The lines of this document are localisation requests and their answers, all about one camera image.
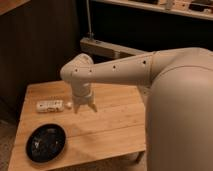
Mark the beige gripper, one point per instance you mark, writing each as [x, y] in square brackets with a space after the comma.
[82, 94]

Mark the clear plastic bottle white cap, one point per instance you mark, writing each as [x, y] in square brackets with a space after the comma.
[46, 106]

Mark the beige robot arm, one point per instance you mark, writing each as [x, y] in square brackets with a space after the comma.
[179, 108]

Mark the black ceramic bowl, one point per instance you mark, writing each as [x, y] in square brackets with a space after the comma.
[45, 143]

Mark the wooden table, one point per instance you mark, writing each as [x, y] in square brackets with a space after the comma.
[116, 127]

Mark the metal vertical pole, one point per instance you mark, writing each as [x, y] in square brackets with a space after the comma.
[90, 32]

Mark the grey metal rail beam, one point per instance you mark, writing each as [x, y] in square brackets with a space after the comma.
[95, 47]

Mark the wooden wall shelf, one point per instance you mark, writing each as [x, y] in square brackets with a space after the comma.
[184, 8]

